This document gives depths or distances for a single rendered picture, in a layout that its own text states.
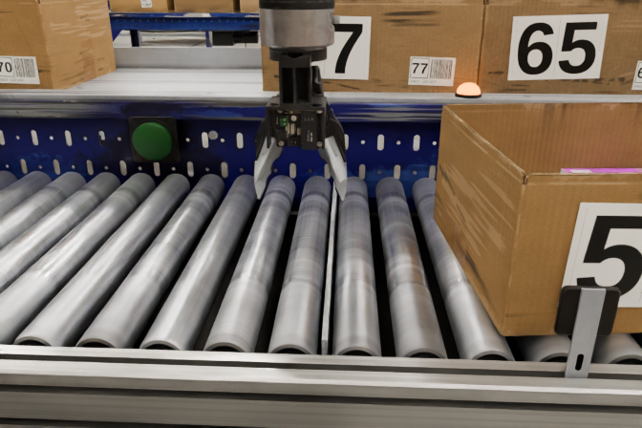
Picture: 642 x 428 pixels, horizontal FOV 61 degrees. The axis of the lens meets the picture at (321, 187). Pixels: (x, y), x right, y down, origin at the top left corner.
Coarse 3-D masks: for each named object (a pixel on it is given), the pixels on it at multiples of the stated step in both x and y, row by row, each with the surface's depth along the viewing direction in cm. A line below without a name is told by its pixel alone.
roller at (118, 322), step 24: (192, 192) 90; (216, 192) 94; (192, 216) 82; (168, 240) 74; (192, 240) 79; (144, 264) 67; (168, 264) 69; (120, 288) 62; (144, 288) 63; (120, 312) 58; (144, 312) 60; (96, 336) 54; (120, 336) 55
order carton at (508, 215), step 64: (448, 128) 71; (512, 128) 76; (576, 128) 76; (640, 128) 77; (448, 192) 71; (512, 192) 50; (576, 192) 48; (640, 192) 48; (512, 256) 51; (512, 320) 53; (640, 320) 53
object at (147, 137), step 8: (144, 128) 95; (152, 128) 95; (160, 128) 95; (136, 136) 96; (144, 136) 96; (152, 136) 95; (160, 136) 95; (168, 136) 96; (136, 144) 96; (144, 144) 96; (152, 144) 96; (160, 144) 96; (168, 144) 96; (144, 152) 97; (152, 152) 97; (160, 152) 97; (168, 152) 97
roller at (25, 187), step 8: (32, 176) 98; (40, 176) 99; (48, 176) 100; (16, 184) 93; (24, 184) 94; (32, 184) 96; (40, 184) 97; (0, 192) 90; (8, 192) 90; (16, 192) 91; (24, 192) 93; (32, 192) 95; (0, 200) 88; (8, 200) 89; (16, 200) 90; (24, 200) 92; (0, 208) 86; (8, 208) 88; (0, 216) 86
